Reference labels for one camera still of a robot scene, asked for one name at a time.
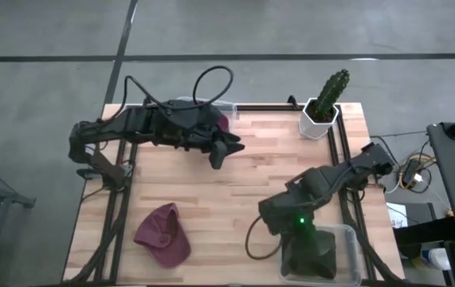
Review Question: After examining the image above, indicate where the dark green cap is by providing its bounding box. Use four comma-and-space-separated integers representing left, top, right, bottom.
284, 227, 339, 281

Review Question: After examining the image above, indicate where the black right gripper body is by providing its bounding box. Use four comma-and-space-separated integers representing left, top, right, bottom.
280, 213, 324, 250

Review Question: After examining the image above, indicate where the white bottle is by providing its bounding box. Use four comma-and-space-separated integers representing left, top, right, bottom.
422, 247, 453, 272

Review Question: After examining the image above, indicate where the white paper sheet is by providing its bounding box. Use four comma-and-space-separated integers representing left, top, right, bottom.
386, 202, 411, 229

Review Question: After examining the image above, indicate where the maroon baseball cap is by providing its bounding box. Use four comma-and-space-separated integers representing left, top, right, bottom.
215, 113, 231, 133
132, 202, 192, 269

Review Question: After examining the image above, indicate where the black aluminium table frame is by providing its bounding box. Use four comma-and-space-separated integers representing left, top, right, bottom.
67, 95, 403, 287

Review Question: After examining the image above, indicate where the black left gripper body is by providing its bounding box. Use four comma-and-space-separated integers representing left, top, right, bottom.
177, 113, 228, 155

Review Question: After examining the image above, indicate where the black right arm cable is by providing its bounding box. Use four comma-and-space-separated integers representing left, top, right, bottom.
244, 214, 284, 261

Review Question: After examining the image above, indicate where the green cactus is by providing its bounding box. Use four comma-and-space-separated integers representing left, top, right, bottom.
315, 69, 351, 120

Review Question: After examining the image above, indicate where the clear plastic container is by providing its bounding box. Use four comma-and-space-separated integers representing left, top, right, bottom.
277, 223, 363, 287
175, 95, 239, 135

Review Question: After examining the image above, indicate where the white hexagonal plant pot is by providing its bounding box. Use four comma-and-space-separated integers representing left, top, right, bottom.
298, 97, 340, 140

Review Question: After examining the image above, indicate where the black power adapter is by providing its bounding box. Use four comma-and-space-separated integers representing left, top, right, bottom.
402, 159, 423, 188

